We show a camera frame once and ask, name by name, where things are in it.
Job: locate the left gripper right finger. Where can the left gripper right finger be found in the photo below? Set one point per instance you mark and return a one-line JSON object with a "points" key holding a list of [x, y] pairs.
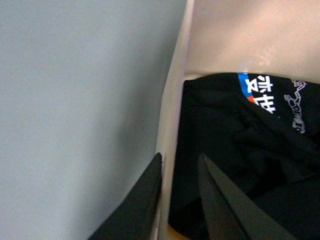
{"points": [[229, 214]]}

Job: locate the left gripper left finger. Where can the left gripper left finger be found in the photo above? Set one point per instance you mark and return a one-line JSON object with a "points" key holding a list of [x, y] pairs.
{"points": [[133, 219]]}

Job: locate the beige plastic laundry hamper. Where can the beige plastic laundry hamper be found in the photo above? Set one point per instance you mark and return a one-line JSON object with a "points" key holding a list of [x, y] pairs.
{"points": [[276, 37]]}

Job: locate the black clothes with print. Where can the black clothes with print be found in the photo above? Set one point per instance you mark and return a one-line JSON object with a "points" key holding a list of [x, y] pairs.
{"points": [[263, 132]]}

